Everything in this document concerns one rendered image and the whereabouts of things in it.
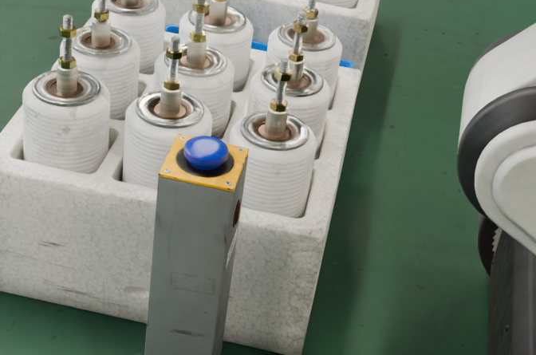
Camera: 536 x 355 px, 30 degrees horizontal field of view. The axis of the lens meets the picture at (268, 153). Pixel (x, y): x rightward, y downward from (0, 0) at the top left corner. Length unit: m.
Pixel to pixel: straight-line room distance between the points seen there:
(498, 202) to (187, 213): 0.28
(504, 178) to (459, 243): 0.59
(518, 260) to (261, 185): 0.29
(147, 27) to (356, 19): 0.38
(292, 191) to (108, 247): 0.22
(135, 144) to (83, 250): 0.14
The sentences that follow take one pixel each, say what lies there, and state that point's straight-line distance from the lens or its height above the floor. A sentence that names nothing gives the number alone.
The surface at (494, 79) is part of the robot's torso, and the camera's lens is 0.88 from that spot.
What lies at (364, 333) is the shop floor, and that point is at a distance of 1.23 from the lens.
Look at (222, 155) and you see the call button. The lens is 0.90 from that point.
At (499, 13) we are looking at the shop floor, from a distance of 2.11.
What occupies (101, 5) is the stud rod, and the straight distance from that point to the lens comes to 1.20.
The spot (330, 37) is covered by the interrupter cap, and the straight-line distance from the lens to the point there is 1.30.
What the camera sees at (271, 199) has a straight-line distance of 1.08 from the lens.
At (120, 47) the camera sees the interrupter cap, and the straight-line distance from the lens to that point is 1.22.
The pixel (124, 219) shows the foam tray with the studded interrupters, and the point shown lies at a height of 0.15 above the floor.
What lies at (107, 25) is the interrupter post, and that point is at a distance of 1.21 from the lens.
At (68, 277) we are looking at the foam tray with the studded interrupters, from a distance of 1.19.
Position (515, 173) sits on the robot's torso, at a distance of 0.82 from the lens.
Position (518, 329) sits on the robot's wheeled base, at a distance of 1.02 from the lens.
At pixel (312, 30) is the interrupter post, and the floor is 0.27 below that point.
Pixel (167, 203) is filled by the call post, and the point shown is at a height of 0.28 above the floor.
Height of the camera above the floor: 0.83
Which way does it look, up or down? 34 degrees down
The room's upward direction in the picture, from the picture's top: 9 degrees clockwise
